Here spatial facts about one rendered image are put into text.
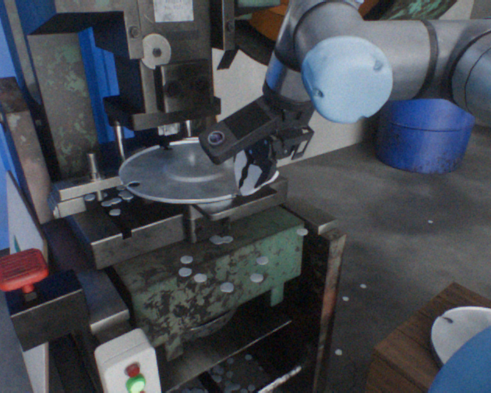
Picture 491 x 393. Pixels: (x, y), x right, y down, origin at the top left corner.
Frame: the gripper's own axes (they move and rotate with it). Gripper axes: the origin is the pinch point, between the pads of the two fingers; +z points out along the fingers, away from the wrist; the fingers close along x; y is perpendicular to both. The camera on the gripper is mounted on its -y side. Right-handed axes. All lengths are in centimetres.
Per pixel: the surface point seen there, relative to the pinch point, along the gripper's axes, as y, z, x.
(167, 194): -9.5, 4.5, 6.7
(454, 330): 46, 29, -39
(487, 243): 152, 75, -26
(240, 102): 103, 86, 113
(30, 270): -32.3, 4.4, 1.5
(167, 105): -3.9, -3.5, 19.4
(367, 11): 32.7, -21.6, 14.5
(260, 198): 2.4, 0.2, -2.8
